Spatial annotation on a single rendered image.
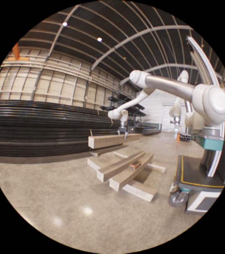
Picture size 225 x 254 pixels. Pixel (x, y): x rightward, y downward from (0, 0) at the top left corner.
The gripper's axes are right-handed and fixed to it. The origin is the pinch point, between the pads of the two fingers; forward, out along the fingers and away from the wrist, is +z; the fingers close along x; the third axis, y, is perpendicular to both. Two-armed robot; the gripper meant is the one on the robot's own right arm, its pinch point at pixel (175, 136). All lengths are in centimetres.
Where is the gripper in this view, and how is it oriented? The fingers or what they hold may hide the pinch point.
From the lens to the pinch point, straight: 100.3
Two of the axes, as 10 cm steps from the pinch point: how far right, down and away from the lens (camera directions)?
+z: -0.8, 10.0, 0.4
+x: 7.4, 0.3, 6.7
